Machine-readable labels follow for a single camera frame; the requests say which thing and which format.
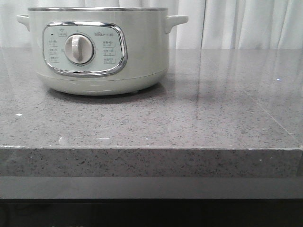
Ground pale green electric cooking pot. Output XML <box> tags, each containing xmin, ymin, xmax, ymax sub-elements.
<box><xmin>17</xmin><ymin>7</ymin><xmax>188</xmax><ymax>96</ymax></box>

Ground white curtain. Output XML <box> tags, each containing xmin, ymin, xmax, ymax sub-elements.
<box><xmin>0</xmin><ymin>0</ymin><xmax>303</xmax><ymax>49</ymax></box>

